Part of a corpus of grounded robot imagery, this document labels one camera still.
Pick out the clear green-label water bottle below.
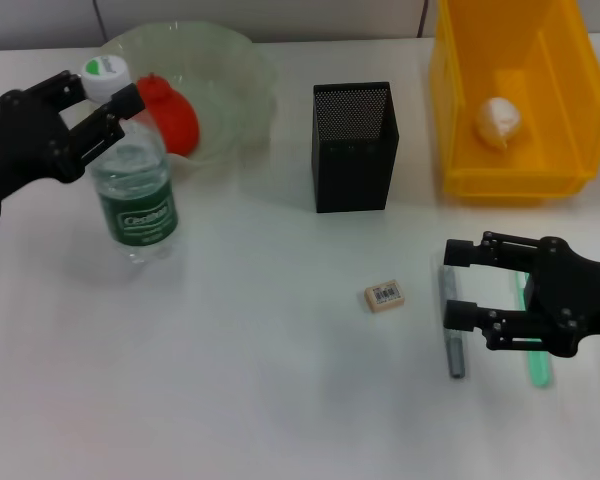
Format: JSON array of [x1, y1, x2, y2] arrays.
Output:
[[79, 54, 180, 265]]

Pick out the beige eraser with barcode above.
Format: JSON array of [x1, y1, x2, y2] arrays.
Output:
[[363, 282, 407, 315]]

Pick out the translucent glass fruit plate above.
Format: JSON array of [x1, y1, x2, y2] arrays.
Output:
[[99, 19, 279, 174]]

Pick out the yellow plastic bin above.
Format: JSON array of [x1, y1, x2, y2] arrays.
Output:
[[428, 0, 600, 202]]

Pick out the black mesh pen holder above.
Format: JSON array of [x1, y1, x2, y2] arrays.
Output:
[[313, 81, 400, 215]]

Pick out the orange fruit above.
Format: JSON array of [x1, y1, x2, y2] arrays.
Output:
[[135, 72, 201, 156]]

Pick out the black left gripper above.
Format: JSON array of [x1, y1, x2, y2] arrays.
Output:
[[0, 70, 146, 216]]

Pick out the grey glitter pen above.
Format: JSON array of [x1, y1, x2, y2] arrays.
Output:
[[438, 264, 467, 380]]

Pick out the white paper ball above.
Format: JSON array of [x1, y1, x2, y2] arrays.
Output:
[[474, 96, 523, 150]]

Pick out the green pen with white cap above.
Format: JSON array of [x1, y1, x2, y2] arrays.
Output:
[[512, 269, 554, 389]]

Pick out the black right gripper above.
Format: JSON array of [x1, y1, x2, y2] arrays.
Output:
[[443, 229, 600, 360]]

